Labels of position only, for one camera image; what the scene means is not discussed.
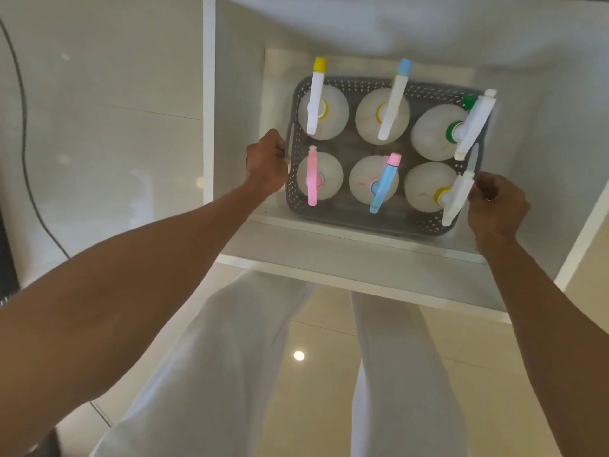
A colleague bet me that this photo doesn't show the white open cabinet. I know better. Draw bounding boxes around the white open cabinet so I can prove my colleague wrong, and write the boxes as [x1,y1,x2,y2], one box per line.
[202,0,609,325]

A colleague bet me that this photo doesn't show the person's left hand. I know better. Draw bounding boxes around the person's left hand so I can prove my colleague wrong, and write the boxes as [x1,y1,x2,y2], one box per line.
[246,128,291,196]

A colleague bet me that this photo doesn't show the person's right forearm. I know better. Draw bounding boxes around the person's right forearm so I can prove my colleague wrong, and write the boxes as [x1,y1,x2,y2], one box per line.
[476,235,609,457]

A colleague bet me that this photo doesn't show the person's left forearm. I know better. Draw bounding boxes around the person's left forearm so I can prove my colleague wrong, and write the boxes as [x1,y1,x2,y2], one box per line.
[0,180,277,457]

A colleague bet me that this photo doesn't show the grey perforated plastic basket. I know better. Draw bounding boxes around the grey perforated plastic basket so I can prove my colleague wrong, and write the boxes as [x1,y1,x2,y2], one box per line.
[284,76,494,238]

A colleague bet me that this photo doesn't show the black cable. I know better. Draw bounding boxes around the black cable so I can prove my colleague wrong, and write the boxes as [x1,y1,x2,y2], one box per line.
[0,16,72,260]

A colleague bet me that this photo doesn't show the white trousers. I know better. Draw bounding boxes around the white trousers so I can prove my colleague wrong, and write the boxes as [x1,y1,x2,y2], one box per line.
[89,268,471,457]

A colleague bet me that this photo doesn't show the dark grey object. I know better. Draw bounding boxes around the dark grey object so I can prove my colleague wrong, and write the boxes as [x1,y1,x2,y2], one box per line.
[0,208,22,306]

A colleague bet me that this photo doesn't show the person's right hand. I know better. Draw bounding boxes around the person's right hand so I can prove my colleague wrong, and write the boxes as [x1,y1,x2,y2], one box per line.
[467,172,532,256]

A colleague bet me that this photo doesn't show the group of white spray bottles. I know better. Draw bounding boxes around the group of white spray bottles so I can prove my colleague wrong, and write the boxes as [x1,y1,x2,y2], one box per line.
[297,57,498,228]

